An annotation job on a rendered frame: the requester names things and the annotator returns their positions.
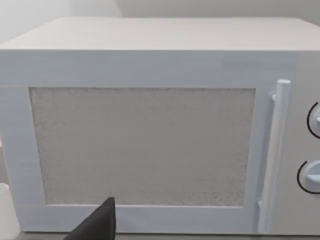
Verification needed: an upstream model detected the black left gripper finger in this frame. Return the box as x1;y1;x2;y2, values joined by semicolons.
62;196;117;240

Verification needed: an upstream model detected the pale microwave door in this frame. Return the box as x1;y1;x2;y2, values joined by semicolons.
0;51;298;235

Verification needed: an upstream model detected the white rounded object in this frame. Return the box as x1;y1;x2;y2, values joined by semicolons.
0;139;21;240

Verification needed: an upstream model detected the pale microwave oven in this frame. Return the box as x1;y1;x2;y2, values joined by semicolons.
0;16;320;237

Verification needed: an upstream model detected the pale microwave knob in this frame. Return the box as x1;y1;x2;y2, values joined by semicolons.
296;159;320;195
306;101;320;140

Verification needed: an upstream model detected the pale microwave door handle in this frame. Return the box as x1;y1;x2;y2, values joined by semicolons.
257;79;292;233

